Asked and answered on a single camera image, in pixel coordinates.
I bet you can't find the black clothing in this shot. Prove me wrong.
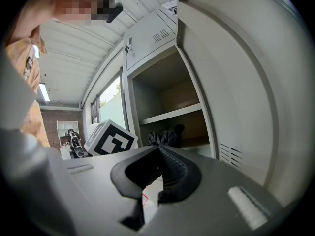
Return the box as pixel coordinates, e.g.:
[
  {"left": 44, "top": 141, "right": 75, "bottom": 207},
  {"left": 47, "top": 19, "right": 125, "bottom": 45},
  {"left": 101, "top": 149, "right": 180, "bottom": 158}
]
[{"left": 147, "top": 123, "right": 186, "bottom": 149}]

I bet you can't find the person's tan shirt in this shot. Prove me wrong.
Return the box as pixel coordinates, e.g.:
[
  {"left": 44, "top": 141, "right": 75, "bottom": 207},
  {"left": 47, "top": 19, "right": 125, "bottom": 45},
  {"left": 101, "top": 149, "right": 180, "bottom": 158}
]
[{"left": 4, "top": 25, "right": 50, "bottom": 148}]

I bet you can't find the white cubby shelf unit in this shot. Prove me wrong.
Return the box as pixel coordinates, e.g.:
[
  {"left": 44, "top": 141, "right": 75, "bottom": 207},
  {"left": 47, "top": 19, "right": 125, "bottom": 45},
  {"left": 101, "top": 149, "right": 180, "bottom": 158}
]
[{"left": 57, "top": 120, "right": 80, "bottom": 145}]

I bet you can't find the large black-framed window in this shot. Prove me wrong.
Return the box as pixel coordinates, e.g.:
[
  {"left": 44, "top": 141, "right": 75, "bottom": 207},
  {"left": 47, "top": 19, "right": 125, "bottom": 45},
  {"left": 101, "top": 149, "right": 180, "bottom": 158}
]
[{"left": 90, "top": 75, "right": 126, "bottom": 130}]

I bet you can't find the grey metal locker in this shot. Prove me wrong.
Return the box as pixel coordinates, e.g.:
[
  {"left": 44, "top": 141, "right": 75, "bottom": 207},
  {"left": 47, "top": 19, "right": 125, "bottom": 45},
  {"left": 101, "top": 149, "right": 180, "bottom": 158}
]
[{"left": 122, "top": 0, "right": 311, "bottom": 207}]

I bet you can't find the black head camera mount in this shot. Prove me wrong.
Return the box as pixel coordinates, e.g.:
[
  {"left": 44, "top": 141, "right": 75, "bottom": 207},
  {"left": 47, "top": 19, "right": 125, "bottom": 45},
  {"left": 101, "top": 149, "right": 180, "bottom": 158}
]
[{"left": 105, "top": 2, "right": 124, "bottom": 24}]

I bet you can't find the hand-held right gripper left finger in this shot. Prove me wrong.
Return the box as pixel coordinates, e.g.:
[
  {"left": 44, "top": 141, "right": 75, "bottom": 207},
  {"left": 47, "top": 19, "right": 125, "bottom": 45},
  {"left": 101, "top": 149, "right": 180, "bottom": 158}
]
[{"left": 110, "top": 145, "right": 163, "bottom": 232}]

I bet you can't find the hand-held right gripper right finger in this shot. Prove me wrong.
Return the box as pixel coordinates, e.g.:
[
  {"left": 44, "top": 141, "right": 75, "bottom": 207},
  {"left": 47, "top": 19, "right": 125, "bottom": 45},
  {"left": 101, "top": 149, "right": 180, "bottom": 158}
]
[{"left": 157, "top": 144, "right": 203, "bottom": 204}]

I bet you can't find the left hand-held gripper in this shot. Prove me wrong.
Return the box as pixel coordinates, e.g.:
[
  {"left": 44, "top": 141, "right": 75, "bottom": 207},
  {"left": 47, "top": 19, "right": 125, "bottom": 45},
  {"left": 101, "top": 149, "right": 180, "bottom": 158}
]
[{"left": 69, "top": 119, "right": 139, "bottom": 159}]

